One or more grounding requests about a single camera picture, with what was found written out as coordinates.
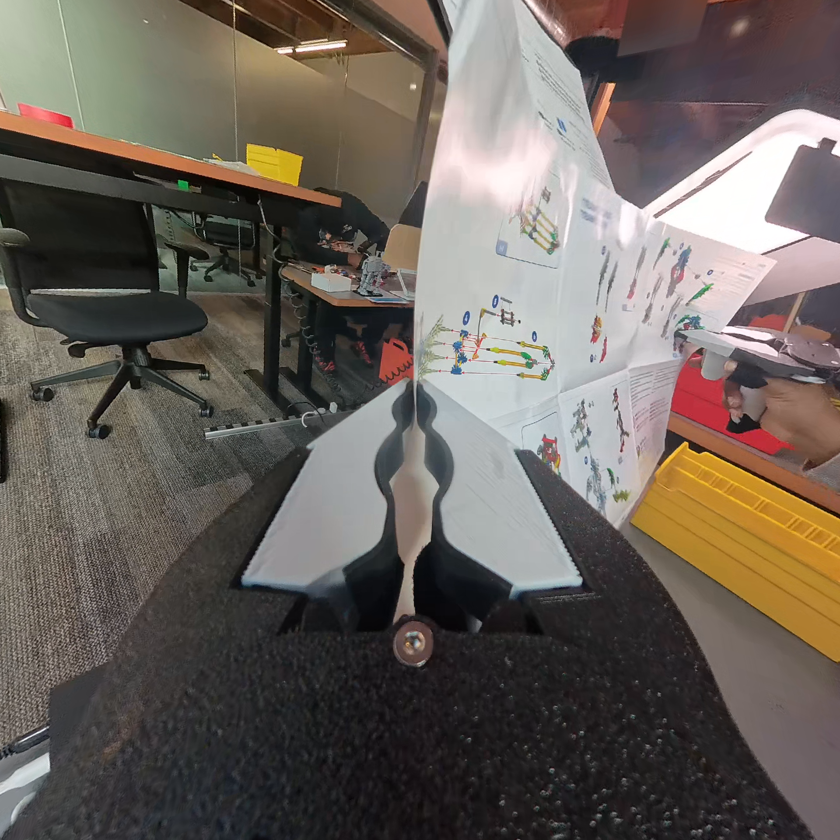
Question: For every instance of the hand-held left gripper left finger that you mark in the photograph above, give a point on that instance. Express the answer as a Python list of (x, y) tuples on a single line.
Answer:
[(308, 512)]

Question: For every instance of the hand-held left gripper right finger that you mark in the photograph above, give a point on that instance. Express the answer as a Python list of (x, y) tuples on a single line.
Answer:
[(505, 518)]

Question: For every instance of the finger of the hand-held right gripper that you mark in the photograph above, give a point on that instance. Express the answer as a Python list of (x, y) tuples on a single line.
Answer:
[(712, 342), (761, 333)]

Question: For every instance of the printed paper instruction sheet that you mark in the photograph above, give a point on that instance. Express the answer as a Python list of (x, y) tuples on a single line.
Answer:
[(525, 197)]

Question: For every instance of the small wooden work desk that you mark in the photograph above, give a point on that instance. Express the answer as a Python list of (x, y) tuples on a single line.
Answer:
[(341, 299)]

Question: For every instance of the long wooden office desk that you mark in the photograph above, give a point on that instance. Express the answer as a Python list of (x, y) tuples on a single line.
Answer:
[(131, 154)]

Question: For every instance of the person's right hand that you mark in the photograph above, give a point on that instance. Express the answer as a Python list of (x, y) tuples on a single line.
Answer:
[(800, 420)]

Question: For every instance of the red plastic bin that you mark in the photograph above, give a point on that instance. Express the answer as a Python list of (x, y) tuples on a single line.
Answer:
[(695, 394)]

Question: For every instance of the metal power strip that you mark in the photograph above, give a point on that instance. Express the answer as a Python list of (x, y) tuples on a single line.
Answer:
[(262, 425)]

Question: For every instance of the white studio light panel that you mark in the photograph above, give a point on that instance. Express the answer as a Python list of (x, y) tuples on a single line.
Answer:
[(722, 197)]

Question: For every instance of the black light barn door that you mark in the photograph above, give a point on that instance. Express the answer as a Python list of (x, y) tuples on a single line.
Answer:
[(807, 190)]

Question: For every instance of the orange plastic tool case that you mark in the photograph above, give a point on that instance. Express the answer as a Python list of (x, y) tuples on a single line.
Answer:
[(394, 358)]

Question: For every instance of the yellow plastic bin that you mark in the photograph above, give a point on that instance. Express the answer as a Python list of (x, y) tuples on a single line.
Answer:
[(722, 525)]

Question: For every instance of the white flat box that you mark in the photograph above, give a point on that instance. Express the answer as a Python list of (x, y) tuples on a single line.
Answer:
[(333, 282)]

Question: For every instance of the grey toy robot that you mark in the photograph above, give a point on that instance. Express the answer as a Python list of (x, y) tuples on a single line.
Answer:
[(374, 275)]

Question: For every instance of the black office chair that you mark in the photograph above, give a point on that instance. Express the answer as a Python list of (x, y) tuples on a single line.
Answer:
[(223, 236), (111, 315)]

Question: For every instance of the tan chair back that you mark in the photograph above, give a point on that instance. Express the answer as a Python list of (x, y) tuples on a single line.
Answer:
[(401, 246)]

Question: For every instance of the black round lamp fixture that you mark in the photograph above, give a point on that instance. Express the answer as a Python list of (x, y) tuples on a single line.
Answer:
[(590, 51)]

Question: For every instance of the yellow box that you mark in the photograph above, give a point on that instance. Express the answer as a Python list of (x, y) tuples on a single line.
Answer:
[(274, 164)]

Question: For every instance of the ceiling strip light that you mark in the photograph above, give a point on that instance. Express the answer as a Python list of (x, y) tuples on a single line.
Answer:
[(315, 46)]

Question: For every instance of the red flat container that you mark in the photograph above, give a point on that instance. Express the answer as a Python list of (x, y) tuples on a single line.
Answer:
[(46, 116)]

